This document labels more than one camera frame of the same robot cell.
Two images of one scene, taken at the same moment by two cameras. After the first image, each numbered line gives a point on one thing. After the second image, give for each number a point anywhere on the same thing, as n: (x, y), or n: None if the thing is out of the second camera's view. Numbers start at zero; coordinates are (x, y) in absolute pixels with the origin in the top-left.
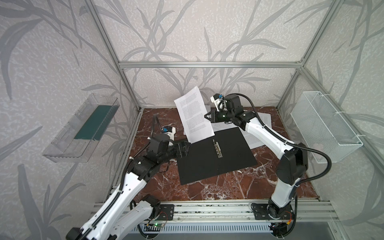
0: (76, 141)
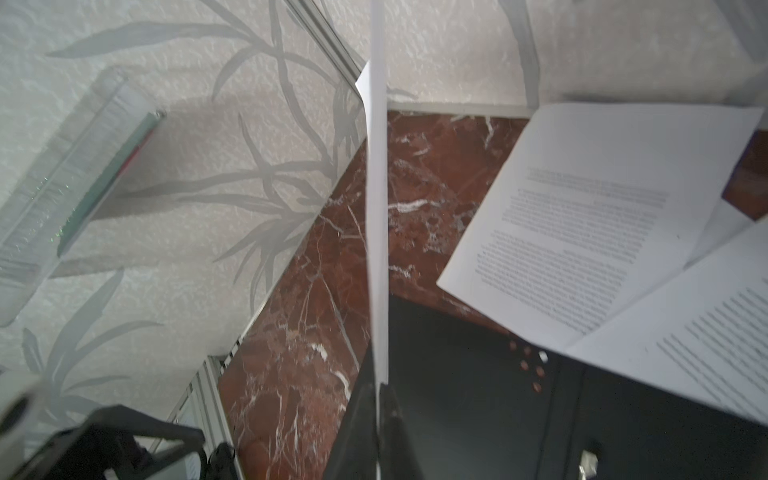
0: (73, 185)
